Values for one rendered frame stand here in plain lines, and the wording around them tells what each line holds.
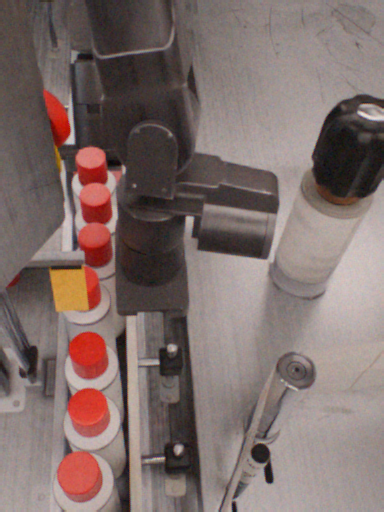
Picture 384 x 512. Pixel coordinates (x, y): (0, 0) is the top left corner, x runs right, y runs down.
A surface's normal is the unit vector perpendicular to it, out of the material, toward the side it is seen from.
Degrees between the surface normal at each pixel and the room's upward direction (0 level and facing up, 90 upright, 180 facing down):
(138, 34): 57
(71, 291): 70
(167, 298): 1
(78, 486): 2
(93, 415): 2
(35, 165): 90
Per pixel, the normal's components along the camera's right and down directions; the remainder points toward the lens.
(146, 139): -0.08, 0.60
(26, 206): 0.86, 0.46
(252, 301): 0.07, -0.54
